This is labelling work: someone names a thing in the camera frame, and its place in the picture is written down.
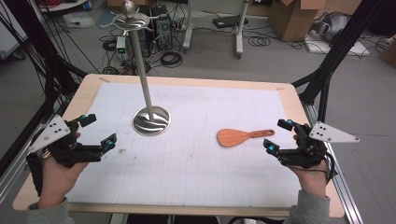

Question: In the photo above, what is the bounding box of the white cabinet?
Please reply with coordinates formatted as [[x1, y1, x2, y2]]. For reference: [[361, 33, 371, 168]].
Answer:
[[0, 0, 29, 60]]

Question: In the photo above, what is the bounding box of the person's right hand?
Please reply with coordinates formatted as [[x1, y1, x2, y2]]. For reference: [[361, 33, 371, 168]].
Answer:
[[289, 162, 331, 198]]

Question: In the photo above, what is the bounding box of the black metal frame strut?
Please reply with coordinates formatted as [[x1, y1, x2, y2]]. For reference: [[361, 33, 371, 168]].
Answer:
[[0, 0, 88, 175], [292, 0, 387, 132]]

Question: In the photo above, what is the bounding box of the power supply with green display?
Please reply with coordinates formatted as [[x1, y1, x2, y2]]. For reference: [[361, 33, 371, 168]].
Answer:
[[116, 35, 129, 62]]

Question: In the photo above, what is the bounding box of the large cardboard box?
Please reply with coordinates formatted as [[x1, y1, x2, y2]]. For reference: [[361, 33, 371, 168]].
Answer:
[[268, 0, 328, 43]]

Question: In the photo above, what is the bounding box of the white foam board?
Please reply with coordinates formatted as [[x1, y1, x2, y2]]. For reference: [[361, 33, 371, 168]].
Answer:
[[304, 32, 372, 58]]

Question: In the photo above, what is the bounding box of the wooden spatula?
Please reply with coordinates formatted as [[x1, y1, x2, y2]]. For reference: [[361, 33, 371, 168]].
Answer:
[[217, 128, 276, 148]]

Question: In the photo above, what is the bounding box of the black computer tower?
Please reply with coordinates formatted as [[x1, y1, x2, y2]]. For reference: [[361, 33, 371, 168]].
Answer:
[[151, 5, 173, 50]]

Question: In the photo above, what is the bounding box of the metal utensil stand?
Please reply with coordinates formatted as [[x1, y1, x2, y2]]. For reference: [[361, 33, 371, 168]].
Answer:
[[100, 0, 172, 137]]

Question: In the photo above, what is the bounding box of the person's left hand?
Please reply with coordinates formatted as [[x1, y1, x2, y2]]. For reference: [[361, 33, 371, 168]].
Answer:
[[37, 155, 90, 209]]

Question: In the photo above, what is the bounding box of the white grid mat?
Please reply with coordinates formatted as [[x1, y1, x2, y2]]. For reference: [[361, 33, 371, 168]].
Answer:
[[65, 82, 303, 209]]

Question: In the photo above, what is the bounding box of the black coiled cable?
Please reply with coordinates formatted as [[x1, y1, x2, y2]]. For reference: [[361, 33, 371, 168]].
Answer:
[[160, 50, 184, 69]]

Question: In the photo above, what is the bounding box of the grey bag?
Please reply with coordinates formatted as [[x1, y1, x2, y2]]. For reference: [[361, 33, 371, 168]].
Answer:
[[311, 11, 351, 43]]

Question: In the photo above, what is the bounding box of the flat black device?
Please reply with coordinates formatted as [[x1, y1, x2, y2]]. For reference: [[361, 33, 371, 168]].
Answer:
[[212, 14, 249, 30]]

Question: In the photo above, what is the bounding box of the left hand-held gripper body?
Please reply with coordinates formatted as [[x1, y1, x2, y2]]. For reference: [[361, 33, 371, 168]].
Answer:
[[27, 114, 105, 169]]

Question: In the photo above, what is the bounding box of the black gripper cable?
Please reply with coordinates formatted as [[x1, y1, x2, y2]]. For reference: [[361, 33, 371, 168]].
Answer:
[[321, 150, 339, 185]]

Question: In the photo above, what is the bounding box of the aluminium rail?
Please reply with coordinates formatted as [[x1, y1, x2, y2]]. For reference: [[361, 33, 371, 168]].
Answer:
[[0, 105, 64, 203], [300, 101, 363, 224]]

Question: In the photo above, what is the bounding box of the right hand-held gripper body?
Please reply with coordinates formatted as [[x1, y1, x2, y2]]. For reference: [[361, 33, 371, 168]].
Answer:
[[277, 120, 361, 171]]

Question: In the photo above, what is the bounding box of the black wrist strap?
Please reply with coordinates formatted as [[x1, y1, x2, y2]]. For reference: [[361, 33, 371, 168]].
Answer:
[[25, 152, 45, 198]]

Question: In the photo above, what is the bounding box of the white stand leg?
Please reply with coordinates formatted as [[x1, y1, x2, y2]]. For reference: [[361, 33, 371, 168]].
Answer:
[[235, 0, 250, 60], [182, 0, 194, 54]]

